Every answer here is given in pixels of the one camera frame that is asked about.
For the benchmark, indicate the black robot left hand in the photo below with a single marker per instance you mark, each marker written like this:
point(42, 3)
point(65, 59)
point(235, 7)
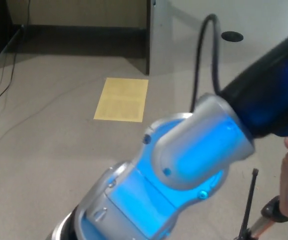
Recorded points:
point(271, 87)

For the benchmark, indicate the black tripod with phone holder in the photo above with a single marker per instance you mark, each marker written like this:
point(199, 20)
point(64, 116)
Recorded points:
point(271, 207)

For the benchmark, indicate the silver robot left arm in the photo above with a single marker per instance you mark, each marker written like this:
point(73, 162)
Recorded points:
point(196, 150)

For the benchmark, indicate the round black floor outlet cover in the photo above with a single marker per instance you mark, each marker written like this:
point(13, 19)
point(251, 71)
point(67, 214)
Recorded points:
point(232, 36)

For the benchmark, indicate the dark desk with grey panel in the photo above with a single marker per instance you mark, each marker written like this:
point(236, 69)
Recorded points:
point(160, 45)

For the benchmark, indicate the yellow paper sheet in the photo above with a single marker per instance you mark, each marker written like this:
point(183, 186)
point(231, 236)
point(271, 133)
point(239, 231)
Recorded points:
point(123, 100)

